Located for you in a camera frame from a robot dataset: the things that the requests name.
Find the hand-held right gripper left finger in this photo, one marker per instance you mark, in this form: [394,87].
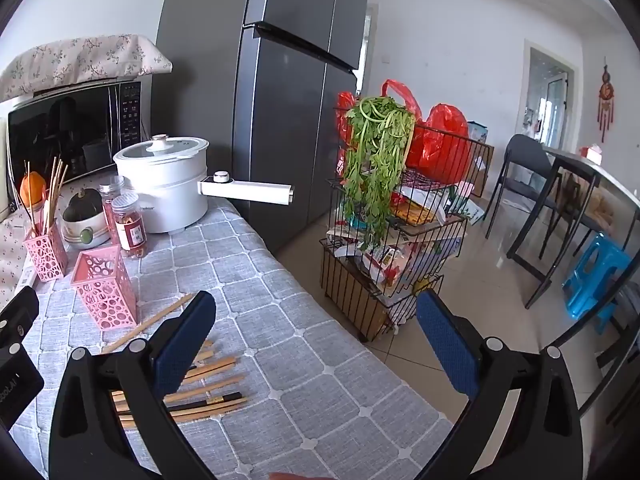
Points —
[182,345]

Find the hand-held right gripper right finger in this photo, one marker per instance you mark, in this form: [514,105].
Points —
[445,345]

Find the pile of wooden chopsticks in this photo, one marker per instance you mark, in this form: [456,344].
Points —
[215,366]

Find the black chopstick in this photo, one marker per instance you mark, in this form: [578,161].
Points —
[220,400]

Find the pink perforated utensil holder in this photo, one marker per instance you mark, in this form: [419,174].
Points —
[47,257]
[107,305]

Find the yellow packet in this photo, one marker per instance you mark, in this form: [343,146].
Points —
[425,287]

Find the grey checked tablecloth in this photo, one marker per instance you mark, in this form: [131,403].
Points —
[300,340]

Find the floral tablecloth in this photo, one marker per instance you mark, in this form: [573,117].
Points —
[10,255]

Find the clear spice jar red label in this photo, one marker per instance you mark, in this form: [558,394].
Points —
[131,232]

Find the bunch of thin bamboo chopsticks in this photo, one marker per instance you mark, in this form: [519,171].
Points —
[48,220]

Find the white electric cooking pot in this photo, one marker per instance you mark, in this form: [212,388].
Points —
[165,185]

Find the blue plastic stool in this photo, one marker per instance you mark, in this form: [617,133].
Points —
[595,270]

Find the brown cardboard box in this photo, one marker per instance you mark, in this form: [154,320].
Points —
[484,170]

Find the orange fruit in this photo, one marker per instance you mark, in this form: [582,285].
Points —
[32,187]

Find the green cilantro bunch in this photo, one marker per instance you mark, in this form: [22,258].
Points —
[377,160]

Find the black chair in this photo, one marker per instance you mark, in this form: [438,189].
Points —
[525,152]

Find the printed carton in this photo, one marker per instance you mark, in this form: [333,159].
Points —
[477,132]

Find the black dining table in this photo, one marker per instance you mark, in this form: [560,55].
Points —
[600,180]

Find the red tissue box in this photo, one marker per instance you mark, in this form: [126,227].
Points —
[591,152]

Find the black microwave oven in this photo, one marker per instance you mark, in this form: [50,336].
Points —
[65,130]

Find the dark grey refrigerator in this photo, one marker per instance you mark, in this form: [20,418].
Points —
[280,110]

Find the glass balcony door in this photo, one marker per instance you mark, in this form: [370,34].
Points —
[552,110]

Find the small red hanging ornament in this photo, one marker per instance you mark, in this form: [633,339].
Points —
[606,92]

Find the floral microwave cover cloth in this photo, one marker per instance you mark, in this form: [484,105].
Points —
[75,60]

